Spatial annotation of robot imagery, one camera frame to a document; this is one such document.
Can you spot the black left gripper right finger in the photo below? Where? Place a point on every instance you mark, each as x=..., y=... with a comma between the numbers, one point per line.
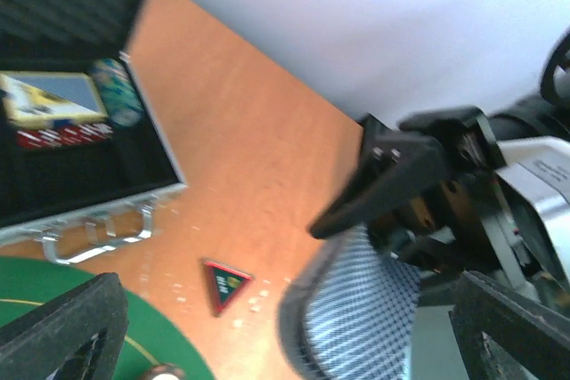
x=504, y=335

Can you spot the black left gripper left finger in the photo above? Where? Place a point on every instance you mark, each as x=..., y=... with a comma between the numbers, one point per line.
x=77, y=335

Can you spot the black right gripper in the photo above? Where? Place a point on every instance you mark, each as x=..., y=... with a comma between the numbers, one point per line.
x=470, y=223

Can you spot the black triangular button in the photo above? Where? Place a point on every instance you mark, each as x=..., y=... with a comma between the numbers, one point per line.
x=225, y=283

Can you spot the blue card deck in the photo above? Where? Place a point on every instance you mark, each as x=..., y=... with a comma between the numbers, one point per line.
x=349, y=314

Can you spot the brown black chip stack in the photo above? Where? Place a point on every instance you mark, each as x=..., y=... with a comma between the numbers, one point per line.
x=117, y=92

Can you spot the round green poker mat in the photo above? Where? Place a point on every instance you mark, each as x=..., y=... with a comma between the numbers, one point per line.
x=151, y=338

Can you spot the aluminium poker case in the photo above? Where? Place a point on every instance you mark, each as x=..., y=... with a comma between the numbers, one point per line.
x=84, y=161

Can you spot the row of red dice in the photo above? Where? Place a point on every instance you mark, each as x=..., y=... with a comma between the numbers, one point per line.
x=64, y=136

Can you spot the boxed playing card deck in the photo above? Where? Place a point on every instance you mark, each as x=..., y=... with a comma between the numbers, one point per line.
x=41, y=99

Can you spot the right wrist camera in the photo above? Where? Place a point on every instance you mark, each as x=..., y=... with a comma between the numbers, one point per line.
x=535, y=182

